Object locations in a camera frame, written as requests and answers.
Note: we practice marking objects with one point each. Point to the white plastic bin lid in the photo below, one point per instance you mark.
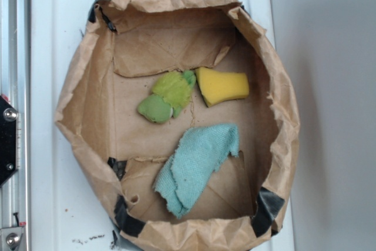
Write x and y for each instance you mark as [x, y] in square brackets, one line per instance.
[65, 213]

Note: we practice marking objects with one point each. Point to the aluminium frame rail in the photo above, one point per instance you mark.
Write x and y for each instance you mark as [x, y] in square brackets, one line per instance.
[15, 81]

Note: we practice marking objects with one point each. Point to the teal cloth rag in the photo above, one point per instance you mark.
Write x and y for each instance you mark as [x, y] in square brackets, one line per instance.
[200, 152]

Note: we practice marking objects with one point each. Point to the brown paper bag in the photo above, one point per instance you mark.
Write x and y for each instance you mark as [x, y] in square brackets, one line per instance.
[128, 45]

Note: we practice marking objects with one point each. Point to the green plush animal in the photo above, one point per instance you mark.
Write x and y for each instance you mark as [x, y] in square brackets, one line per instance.
[170, 94]

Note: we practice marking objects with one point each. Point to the yellow sponge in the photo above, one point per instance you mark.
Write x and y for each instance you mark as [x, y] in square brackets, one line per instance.
[217, 87]

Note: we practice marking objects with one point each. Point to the black mounting bracket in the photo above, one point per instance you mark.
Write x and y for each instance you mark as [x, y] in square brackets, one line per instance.
[9, 140]

